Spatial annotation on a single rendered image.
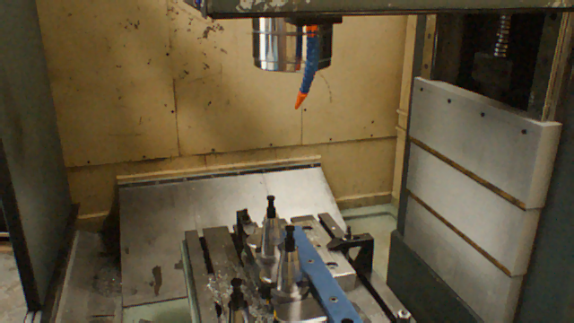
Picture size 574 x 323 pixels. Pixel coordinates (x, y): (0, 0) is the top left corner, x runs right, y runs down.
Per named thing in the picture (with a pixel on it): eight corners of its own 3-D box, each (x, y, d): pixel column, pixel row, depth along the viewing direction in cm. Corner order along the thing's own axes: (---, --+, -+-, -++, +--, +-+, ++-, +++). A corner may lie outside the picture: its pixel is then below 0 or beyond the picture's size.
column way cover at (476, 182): (496, 341, 109) (542, 126, 89) (396, 240, 151) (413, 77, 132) (514, 337, 110) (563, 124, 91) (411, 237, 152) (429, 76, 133)
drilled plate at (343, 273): (266, 304, 115) (265, 287, 113) (242, 244, 141) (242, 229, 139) (354, 288, 121) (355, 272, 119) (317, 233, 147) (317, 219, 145)
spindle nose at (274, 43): (342, 71, 90) (344, 4, 86) (257, 74, 88) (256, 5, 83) (321, 57, 105) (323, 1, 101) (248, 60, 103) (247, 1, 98)
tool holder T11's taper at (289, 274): (305, 292, 73) (306, 255, 71) (276, 293, 73) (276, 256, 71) (301, 275, 77) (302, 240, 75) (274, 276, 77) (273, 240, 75)
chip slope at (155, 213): (121, 342, 148) (109, 272, 138) (126, 237, 207) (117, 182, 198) (382, 294, 170) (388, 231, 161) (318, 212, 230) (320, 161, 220)
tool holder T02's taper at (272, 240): (286, 254, 83) (286, 220, 81) (261, 257, 83) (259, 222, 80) (282, 240, 87) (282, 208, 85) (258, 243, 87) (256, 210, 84)
